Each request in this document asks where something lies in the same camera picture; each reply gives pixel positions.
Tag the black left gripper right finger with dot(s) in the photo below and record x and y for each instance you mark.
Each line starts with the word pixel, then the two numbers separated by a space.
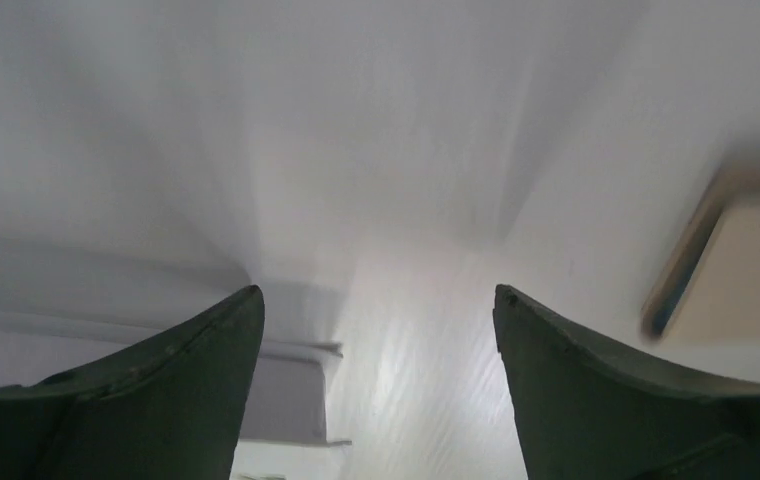
pixel 589 407

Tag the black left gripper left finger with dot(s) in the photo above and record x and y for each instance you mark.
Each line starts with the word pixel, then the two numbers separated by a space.
pixel 168 407

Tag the beige snap wallet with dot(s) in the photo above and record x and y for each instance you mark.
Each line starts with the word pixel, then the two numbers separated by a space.
pixel 708 292

